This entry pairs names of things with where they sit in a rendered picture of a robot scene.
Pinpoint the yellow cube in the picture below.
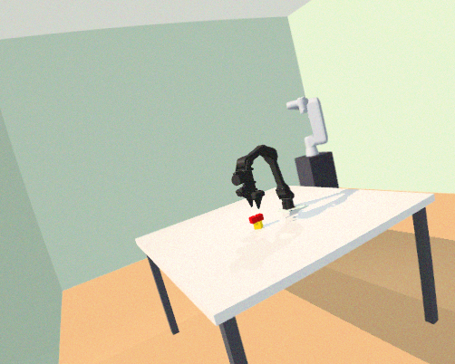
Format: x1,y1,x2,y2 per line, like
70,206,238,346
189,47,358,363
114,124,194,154
253,221,263,230

